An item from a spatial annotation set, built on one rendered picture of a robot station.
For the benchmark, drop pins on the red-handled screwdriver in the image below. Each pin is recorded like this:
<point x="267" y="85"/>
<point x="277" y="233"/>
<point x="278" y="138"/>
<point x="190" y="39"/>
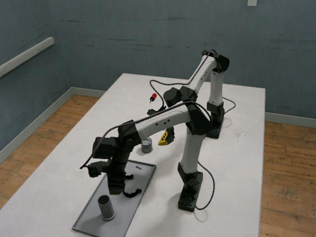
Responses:
<point x="153" y="97"/>

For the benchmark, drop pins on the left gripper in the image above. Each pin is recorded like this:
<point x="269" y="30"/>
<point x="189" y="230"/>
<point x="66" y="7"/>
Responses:
<point x="115" y="185"/>

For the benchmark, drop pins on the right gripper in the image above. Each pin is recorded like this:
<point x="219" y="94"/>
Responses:
<point x="167" y="137"/>

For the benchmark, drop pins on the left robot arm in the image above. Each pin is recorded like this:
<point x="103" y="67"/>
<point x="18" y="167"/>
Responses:
<point x="132" y="135"/>

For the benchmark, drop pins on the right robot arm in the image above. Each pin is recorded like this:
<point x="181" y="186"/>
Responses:
<point x="215" y="65"/>

